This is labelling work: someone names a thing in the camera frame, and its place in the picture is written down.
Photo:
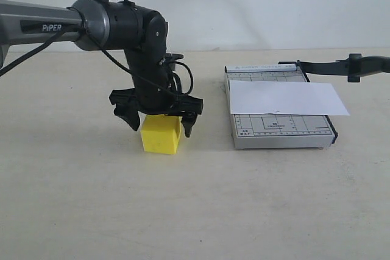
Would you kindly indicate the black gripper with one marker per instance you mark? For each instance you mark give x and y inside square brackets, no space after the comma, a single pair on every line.
[156,91]

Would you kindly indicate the yellow foam cube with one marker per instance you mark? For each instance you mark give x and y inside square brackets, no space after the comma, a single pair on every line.
[161,134]

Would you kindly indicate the white paper sheet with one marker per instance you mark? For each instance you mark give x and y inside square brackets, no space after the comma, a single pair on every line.
[298,98]

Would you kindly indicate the black cutter blade lever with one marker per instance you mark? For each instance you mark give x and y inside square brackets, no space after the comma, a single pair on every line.
[354,67]

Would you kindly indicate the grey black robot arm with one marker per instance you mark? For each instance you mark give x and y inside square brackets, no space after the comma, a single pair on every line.
[101,25]

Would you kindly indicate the grey paper cutter base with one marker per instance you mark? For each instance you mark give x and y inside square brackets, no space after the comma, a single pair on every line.
[276,131]

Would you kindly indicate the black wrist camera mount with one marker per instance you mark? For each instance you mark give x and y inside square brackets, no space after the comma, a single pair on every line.
[170,60]

